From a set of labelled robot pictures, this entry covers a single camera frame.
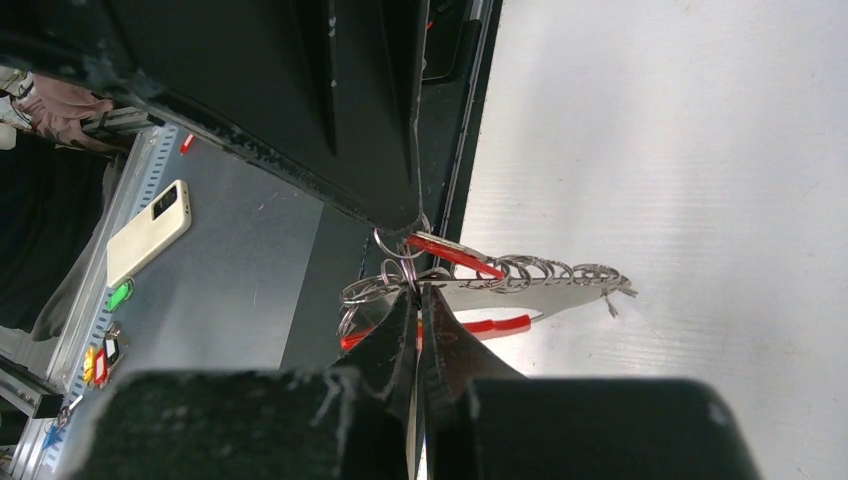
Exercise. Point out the spare blue tag key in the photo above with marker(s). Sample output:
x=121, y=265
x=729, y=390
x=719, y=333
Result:
x=62, y=420

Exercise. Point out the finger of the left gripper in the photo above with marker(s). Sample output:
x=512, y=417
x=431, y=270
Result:
x=322, y=94

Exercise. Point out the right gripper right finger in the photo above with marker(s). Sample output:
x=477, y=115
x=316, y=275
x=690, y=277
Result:
x=485, y=420

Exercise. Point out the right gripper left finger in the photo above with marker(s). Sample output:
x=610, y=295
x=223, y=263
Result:
x=351, y=420

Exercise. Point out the white smartphone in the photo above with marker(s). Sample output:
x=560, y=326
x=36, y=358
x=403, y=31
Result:
x=149, y=233

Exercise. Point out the grey red keyring holder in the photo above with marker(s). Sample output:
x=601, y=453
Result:
x=535, y=288

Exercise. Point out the spare key tag bundle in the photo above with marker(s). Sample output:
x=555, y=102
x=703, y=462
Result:
x=101, y=359

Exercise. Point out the spare red key tag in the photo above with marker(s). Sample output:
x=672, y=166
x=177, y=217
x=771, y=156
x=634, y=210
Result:
x=186, y=144

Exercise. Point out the green key tag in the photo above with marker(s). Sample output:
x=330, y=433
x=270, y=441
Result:
x=120, y=295

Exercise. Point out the red tag key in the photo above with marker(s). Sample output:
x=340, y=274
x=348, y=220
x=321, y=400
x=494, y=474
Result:
x=456, y=253

